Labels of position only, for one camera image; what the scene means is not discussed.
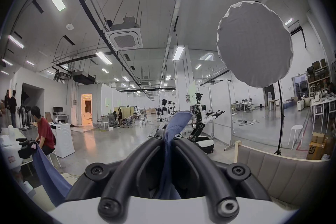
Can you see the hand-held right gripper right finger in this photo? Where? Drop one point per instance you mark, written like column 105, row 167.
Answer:
column 223, row 181

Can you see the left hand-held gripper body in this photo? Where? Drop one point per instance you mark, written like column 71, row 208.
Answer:
column 10, row 148

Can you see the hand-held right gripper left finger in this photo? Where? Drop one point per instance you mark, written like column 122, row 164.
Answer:
column 115, row 178

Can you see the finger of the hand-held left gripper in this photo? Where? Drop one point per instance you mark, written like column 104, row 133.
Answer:
column 27, row 150

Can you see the dark blue garment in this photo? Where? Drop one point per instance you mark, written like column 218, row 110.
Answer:
column 176, row 125

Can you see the white washing machine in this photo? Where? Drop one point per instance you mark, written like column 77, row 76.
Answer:
column 64, row 139

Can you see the group of people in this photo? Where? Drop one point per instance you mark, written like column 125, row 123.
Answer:
column 118, row 118
column 11, row 106

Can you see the bed with beige sheet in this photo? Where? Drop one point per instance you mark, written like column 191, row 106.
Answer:
column 42, row 194

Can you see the desk with black monitor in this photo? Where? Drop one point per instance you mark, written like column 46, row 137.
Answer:
column 59, row 112

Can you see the white and black humanoid robot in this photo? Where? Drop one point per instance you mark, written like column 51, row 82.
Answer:
column 164, row 110
column 200, row 118

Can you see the white round stool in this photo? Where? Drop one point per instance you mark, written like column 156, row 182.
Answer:
column 296, row 133

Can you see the small white table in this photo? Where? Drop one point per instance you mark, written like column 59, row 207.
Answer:
column 273, row 103

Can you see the brown cardboard carton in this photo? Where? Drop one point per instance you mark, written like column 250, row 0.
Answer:
column 317, row 148

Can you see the white high table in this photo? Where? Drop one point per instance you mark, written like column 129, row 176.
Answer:
column 324, row 106

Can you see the round softbox lamp on stand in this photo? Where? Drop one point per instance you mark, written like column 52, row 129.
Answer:
column 253, row 44

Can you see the storage shelf with cartons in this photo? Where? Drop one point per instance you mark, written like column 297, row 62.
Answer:
column 319, row 73

